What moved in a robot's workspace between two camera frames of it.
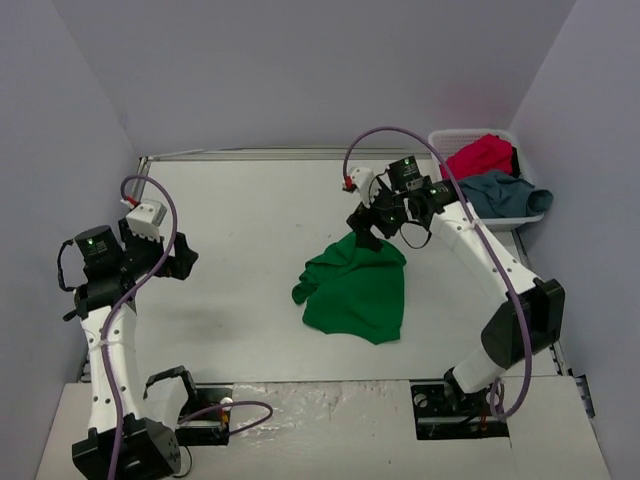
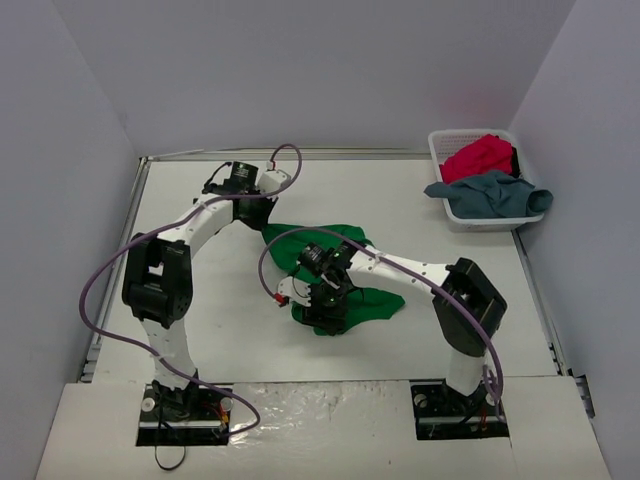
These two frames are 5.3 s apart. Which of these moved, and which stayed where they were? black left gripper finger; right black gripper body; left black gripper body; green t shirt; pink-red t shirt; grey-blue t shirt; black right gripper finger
Moved: right black gripper body; left black gripper body; black right gripper finger; black left gripper finger; green t shirt
Stayed: pink-red t shirt; grey-blue t shirt
